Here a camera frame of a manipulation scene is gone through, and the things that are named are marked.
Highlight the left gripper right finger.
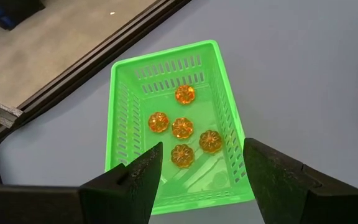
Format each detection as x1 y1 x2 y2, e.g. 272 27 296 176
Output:
243 138 358 224

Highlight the silver metal bracket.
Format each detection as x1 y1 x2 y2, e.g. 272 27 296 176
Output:
0 98 24 129

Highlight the black aluminium table frame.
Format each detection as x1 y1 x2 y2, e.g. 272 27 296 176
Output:
0 0 194 184

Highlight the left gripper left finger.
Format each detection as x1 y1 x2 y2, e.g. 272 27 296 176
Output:
0 141 163 224

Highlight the green plastic basket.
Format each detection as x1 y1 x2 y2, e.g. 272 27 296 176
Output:
104 39 256 216

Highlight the orange translucent pumpkin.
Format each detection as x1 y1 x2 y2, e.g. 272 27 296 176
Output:
198 129 224 154
170 143 195 169
171 117 195 140
147 111 170 134
175 84 196 105

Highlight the dark blue black object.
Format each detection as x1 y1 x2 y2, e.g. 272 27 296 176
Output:
0 0 46 31

